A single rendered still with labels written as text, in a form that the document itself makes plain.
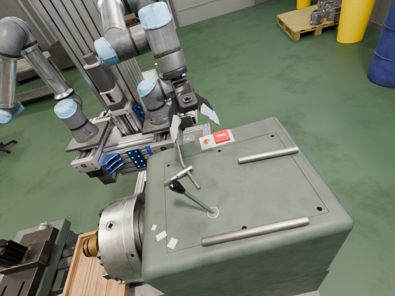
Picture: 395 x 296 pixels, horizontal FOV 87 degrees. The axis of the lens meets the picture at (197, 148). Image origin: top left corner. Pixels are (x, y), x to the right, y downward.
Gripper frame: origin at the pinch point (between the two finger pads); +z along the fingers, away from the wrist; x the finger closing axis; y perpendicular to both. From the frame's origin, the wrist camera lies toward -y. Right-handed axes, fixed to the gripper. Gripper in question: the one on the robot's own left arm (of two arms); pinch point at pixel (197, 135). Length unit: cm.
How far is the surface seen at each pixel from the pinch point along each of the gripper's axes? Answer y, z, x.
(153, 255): -18.0, 20.9, 24.4
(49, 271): 19, 48, 88
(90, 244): 5, 29, 53
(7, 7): 838, -257, 366
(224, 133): 15.4, 11.1, -11.9
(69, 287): 9, 52, 77
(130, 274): -11, 34, 38
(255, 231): -24.1, 20.2, -4.0
